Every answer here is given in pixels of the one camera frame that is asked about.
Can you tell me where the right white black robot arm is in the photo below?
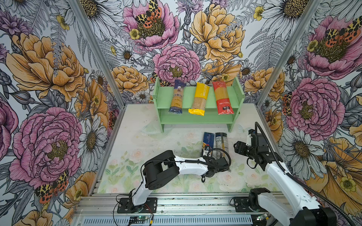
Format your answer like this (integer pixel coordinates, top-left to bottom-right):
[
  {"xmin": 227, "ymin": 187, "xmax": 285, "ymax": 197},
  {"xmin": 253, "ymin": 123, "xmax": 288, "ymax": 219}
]
[{"xmin": 234, "ymin": 129, "xmax": 337, "ymax": 226}]

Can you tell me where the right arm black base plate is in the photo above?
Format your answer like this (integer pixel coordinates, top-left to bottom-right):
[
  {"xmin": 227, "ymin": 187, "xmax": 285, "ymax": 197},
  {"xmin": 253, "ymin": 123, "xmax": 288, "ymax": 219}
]
[{"xmin": 230, "ymin": 197, "xmax": 267, "ymax": 213}]

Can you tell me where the red spaghetti pack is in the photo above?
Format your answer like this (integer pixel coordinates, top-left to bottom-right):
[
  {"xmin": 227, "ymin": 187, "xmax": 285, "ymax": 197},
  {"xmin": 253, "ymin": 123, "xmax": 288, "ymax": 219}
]
[{"xmin": 213, "ymin": 82, "xmax": 234, "ymax": 115}]

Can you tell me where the blue Barilla spaghetti box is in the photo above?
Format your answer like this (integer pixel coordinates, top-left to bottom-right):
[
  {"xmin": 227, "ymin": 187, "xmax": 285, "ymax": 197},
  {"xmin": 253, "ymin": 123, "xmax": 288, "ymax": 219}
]
[{"xmin": 201, "ymin": 132, "xmax": 215, "ymax": 157}]

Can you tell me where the green circuit board right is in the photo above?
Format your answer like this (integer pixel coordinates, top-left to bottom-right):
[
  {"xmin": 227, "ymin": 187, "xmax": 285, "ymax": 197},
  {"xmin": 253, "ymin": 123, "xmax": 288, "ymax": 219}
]
[{"xmin": 255, "ymin": 213, "xmax": 269, "ymax": 222}]

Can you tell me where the green wooden two-tier shelf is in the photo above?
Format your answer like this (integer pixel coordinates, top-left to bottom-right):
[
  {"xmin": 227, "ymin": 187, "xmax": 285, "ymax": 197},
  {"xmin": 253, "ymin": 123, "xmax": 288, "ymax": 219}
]
[{"xmin": 152, "ymin": 76, "xmax": 246, "ymax": 133}]

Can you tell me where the black corrugated cable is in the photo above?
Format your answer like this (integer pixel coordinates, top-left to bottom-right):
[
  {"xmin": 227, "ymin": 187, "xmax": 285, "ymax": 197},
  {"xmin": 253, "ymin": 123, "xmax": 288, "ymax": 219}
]
[
  {"xmin": 141, "ymin": 147, "xmax": 232, "ymax": 173},
  {"xmin": 254, "ymin": 121, "xmax": 358, "ymax": 226}
]

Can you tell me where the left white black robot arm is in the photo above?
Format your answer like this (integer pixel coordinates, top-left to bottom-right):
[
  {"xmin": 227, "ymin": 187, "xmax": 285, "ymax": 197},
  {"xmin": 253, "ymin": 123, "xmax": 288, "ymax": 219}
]
[{"xmin": 129, "ymin": 148, "xmax": 232, "ymax": 207}]

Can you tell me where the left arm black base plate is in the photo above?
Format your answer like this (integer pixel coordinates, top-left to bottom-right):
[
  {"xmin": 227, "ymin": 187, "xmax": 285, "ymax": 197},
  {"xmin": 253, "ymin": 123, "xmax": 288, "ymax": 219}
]
[{"xmin": 116, "ymin": 197, "xmax": 158, "ymax": 214}]

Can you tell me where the aluminium front rail frame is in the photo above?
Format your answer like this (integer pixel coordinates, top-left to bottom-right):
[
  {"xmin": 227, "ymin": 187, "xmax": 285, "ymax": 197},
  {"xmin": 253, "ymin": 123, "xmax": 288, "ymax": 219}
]
[{"xmin": 70, "ymin": 192, "xmax": 320, "ymax": 226}]

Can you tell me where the right black corrugated cable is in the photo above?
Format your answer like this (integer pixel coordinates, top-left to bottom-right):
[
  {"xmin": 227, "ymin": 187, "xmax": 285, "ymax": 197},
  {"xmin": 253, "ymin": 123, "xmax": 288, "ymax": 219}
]
[{"xmin": 254, "ymin": 121, "xmax": 358, "ymax": 226}]

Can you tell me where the right aluminium corner post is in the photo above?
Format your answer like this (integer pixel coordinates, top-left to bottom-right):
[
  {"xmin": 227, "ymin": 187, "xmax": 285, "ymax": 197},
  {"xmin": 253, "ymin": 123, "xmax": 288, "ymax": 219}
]
[{"xmin": 256, "ymin": 1, "xmax": 321, "ymax": 108}]

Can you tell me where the yellow spaghetti pack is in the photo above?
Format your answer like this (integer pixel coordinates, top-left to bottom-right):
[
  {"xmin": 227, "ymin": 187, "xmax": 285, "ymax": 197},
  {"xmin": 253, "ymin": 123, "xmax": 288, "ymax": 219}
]
[{"xmin": 188, "ymin": 83, "xmax": 210, "ymax": 116}]

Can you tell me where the green circuit board left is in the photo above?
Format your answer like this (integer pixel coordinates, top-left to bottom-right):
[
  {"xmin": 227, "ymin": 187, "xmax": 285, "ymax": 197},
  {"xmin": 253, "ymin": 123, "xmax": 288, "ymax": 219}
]
[{"xmin": 128, "ymin": 216, "xmax": 154, "ymax": 226}]

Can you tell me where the clear Ankara spaghetti pack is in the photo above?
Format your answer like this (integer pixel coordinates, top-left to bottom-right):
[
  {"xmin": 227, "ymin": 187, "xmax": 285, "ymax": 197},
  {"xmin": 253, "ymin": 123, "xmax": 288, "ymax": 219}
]
[{"xmin": 215, "ymin": 132, "xmax": 229, "ymax": 160}]

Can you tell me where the aluminium corner post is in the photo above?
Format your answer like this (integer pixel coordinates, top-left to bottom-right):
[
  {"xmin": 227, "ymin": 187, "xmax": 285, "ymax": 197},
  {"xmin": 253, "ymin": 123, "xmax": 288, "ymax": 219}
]
[
  {"xmin": 256, "ymin": 1, "xmax": 321, "ymax": 108},
  {"xmin": 69, "ymin": 1, "xmax": 126, "ymax": 110}
]

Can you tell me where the left aluminium corner post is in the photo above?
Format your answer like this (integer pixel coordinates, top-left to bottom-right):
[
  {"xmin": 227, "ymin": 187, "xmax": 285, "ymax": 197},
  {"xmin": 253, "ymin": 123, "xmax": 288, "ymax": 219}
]
[{"xmin": 69, "ymin": 1, "xmax": 126, "ymax": 110}]

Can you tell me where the green circuit board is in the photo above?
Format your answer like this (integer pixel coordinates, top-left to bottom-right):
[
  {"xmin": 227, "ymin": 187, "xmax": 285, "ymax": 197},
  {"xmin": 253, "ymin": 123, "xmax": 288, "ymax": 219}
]
[
  {"xmin": 255, "ymin": 213, "xmax": 269, "ymax": 222},
  {"xmin": 128, "ymin": 216, "xmax": 154, "ymax": 226}
]

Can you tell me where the blue Don Reggio spaghetti pack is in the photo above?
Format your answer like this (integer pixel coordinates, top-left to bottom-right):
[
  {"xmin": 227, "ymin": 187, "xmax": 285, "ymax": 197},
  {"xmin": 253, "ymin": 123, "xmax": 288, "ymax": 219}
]
[{"xmin": 169, "ymin": 80, "xmax": 186, "ymax": 114}]

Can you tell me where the left black corrugated cable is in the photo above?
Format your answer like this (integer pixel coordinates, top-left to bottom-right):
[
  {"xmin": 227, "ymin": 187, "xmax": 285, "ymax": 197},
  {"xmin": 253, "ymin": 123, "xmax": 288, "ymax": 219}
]
[{"xmin": 141, "ymin": 147, "xmax": 232, "ymax": 173}]

